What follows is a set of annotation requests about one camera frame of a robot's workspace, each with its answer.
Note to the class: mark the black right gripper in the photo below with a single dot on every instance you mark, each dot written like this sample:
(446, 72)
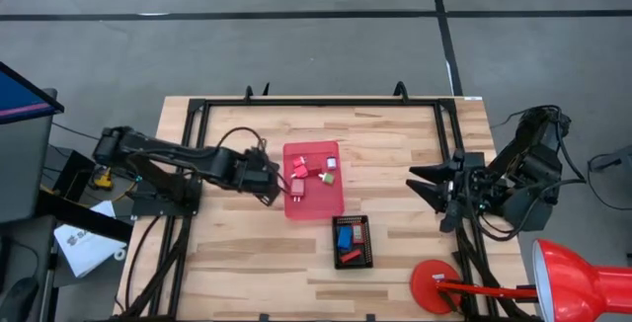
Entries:
(471, 184)

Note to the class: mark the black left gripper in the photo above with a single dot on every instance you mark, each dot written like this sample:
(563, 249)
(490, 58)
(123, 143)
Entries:
(252, 174)

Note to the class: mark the pink-red plug adapter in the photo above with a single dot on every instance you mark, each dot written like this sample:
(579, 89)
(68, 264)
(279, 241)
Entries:
(297, 187)

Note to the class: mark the small white charger cube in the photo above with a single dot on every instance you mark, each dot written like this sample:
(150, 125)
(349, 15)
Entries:
(331, 163)

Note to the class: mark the small blue digital device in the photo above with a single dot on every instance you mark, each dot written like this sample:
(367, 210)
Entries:
(344, 238)

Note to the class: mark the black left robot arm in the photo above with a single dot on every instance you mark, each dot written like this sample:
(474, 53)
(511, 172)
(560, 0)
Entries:
(163, 151)

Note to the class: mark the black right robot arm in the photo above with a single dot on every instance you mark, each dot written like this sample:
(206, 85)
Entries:
(535, 164)

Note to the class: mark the pink translucent plastic tray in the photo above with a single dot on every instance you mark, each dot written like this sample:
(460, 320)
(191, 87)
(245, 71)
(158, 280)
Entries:
(316, 206)

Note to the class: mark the red desk lamp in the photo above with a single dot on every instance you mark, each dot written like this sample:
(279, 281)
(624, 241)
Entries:
(429, 287)

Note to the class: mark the black slotted plastic basket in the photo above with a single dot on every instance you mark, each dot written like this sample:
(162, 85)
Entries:
(363, 262)

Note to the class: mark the black desk beam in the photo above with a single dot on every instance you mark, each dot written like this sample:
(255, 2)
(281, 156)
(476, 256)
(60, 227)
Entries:
(84, 216)

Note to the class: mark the white printed paper sheet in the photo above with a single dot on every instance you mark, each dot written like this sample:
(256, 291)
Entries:
(84, 248)

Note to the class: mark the grey monitor with blue screen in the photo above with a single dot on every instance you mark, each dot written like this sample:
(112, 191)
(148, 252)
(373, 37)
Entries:
(20, 100)

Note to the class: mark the black computer mouse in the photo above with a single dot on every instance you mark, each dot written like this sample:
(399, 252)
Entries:
(17, 299)

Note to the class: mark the black aluminium table frame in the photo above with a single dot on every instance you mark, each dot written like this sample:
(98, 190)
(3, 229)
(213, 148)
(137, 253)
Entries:
(321, 102)

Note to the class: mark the black frame foot bracket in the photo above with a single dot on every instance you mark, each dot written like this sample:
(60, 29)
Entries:
(264, 318)
(370, 318)

